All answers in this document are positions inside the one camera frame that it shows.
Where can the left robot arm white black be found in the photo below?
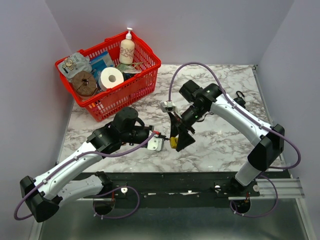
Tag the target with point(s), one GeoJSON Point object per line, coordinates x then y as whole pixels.
{"type": "Point", "coordinates": [126, 133]}

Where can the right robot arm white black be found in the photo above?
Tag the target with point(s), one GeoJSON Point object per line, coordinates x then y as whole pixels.
{"type": "Point", "coordinates": [266, 139]}

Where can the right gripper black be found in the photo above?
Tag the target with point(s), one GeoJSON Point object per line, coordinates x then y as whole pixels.
{"type": "Point", "coordinates": [184, 139]}

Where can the red plastic basket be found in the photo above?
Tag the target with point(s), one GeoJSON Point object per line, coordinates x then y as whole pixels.
{"type": "Point", "coordinates": [109, 102]}

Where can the cream lotion pump bottle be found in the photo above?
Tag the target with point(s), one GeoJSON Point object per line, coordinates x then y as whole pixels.
{"type": "Point", "coordinates": [127, 48]}

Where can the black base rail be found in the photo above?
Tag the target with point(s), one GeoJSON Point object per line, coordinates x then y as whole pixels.
{"type": "Point", "coordinates": [176, 189]}

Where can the yellow padlock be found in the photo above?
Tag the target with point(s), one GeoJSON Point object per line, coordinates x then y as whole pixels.
{"type": "Point", "coordinates": [173, 142]}

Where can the black padlock with keys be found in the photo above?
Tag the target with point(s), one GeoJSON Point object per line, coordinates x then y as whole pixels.
{"type": "Point", "coordinates": [240, 99]}

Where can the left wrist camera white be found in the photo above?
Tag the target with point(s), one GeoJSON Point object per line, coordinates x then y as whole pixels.
{"type": "Point", "coordinates": [155, 143]}

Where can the blue plastic package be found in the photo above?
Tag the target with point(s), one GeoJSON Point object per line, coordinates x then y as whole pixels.
{"type": "Point", "coordinates": [101, 62]}

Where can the brown tape roll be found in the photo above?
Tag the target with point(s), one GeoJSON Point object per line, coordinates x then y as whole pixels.
{"type": "Point", "coordinates": [84, 84]}

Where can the grey cartoon pouch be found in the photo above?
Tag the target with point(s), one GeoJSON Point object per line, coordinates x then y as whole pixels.
{"type": "Point", "coordinates": [74, 64]}

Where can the green patterned packet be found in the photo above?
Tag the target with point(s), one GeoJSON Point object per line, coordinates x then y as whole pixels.
{"type": "Point", "coordinates": [129, 68]}

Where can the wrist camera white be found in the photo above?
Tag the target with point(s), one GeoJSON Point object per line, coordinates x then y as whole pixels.
{"type": "Point", "coordinates": [168, 106]}
{"type": "Point", "coordinates": [155, 143]}

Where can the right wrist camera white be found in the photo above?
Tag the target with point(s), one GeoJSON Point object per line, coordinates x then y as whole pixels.
{"type": "Point", "coordinates": [168, 106]}

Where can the white toilet paper roll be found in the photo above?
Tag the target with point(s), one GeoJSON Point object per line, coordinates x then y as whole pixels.
{"type": "Point", "coordinates": [109, 78]}

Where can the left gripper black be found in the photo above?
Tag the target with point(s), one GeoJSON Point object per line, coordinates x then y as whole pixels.
{"type": "Point", "coordinates": [150, 128]}

